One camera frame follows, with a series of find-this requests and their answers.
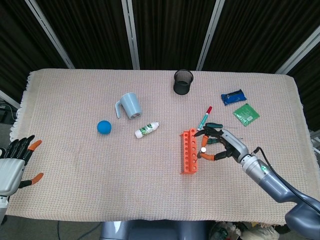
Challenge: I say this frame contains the light blue plastic mug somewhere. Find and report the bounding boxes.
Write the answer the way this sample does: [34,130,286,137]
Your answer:
[114,92,143,121]

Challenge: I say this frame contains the orange tube rack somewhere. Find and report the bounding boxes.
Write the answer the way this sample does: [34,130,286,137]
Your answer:
[179,127,200,175]

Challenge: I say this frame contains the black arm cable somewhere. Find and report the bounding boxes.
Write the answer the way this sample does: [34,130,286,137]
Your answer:
[252,147,320,211]

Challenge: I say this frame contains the green-handled screwdriver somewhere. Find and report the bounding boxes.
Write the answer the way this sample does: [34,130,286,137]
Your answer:
[207,137,245,145]
[205,122,237,130]

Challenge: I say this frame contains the left robot hand, orange fingertips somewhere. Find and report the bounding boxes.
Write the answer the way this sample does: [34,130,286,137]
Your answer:
[0,134,45,196]

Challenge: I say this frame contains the blue ball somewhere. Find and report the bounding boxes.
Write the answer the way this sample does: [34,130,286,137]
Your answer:
[96,120,113,136]

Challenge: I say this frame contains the aluminium partition post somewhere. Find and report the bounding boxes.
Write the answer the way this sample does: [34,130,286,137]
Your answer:
[24,0,76,70]
[121,0,141,70]
[0,89,21,110]
[275,24,320,75]
[196,0,226,71]

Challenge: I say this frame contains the blue packet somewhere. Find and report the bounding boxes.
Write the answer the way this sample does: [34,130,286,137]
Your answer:
[220,88,248,107]

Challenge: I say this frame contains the black mesh pen cup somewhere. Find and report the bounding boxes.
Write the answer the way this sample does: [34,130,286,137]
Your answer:
[173,69,194,96]

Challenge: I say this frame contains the cluttered waste bin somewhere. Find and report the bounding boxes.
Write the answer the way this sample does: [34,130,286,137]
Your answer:
[209,221,278,240]

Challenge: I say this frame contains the metal frame rack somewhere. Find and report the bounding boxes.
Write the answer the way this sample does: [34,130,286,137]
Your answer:
[309,129,320,151]

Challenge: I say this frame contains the green circuit board bag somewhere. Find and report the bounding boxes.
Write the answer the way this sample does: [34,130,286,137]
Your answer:
[232,102,260,128]

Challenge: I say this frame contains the black curtain panel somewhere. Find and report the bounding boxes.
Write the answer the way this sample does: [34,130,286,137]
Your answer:
[37,0,133,70]
[0,0,70,101]
[287,49,320,132]
[202,0,320,74]
[132,0,216,71]

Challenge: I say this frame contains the green pen red cap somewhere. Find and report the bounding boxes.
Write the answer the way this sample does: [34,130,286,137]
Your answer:
[196,105,214,133]

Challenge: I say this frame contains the grey robot torso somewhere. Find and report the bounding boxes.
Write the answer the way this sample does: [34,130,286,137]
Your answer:
[99,219,208,240]

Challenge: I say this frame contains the beige woven tablecloth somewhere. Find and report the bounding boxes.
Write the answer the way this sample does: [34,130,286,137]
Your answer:
[9,68,306,230]

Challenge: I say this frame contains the white glue bottle green label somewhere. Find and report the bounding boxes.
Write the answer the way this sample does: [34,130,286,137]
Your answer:
[134,121,160,139]

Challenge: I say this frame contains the right robot hand, orange fingertips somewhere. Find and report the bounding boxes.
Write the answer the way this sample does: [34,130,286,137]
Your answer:
[195,126,250,165]

